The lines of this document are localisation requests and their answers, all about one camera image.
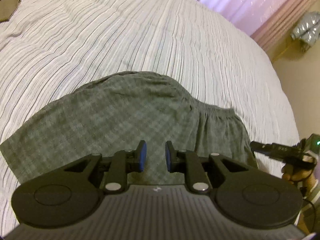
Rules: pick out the striped white bedspread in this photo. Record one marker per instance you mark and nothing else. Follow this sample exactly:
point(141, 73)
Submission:
point(125, 30)

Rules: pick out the brown garment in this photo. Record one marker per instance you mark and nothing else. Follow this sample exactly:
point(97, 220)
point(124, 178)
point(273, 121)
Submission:
point(8, 7)

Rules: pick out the person's right hand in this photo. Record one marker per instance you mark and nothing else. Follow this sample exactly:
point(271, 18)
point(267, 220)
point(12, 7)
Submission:
point(297, 175)

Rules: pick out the grey checked pants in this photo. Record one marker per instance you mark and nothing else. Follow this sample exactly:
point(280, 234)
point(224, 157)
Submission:
point(112, 110)

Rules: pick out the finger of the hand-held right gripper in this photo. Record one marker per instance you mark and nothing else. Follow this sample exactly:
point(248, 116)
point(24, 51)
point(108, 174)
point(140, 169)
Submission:
point(261, 148)

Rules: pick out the shiny silver bag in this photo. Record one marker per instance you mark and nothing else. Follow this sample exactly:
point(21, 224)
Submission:
point(306, 30)

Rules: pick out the person's right forearm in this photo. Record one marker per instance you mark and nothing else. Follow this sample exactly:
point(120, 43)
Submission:
point(314, 188)

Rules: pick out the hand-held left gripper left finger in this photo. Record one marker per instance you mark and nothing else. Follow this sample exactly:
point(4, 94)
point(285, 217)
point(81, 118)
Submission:
point(143, 156)

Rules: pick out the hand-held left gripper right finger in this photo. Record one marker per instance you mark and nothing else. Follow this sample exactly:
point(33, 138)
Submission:
point(170, 156)

